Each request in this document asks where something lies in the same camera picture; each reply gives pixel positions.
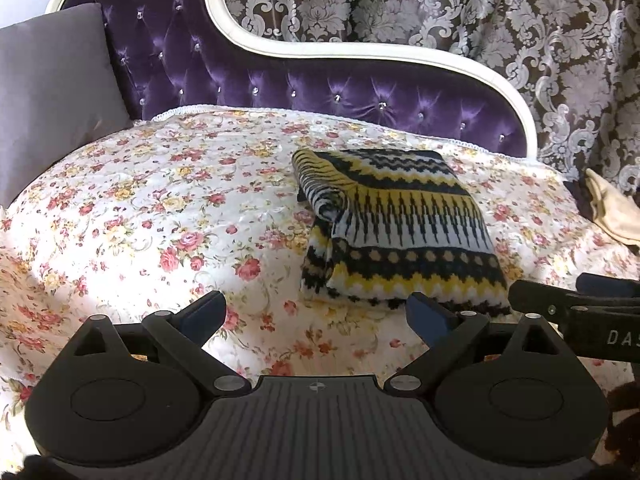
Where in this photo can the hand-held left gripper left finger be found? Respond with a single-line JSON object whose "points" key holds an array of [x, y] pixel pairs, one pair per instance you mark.
{"points": [[205, 314]]}

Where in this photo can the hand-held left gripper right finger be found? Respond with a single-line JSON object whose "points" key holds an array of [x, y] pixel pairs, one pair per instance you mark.
{"points": [[430, 319]]}

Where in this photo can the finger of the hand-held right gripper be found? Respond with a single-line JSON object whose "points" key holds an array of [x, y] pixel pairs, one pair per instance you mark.
{"points": [[610, 285], [540, 296]]}

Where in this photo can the yellow navy patterned knit sweater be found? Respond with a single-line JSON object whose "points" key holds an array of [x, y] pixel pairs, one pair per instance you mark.
{"points": [[400, 230]]}

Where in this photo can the person's right forearm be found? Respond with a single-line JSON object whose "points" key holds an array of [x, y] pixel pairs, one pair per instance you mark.
{"points": [[625, 425]]}

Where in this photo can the person's left forearm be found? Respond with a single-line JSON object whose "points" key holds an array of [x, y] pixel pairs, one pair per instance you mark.
{"points": [[40, 469]]}

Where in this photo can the beige cloth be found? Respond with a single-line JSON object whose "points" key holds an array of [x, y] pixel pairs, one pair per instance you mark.
{"points": [[612, 210]]}

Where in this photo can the floral blanket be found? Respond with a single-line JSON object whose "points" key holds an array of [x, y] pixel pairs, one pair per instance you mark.
{"points": [[150, 220]]}

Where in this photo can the purple tufted sofa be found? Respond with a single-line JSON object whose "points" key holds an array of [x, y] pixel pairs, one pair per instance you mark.
{"points": [[250, 75]]}

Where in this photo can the grey pillow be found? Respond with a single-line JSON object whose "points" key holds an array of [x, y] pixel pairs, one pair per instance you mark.
{"points": [[50, 100]]}

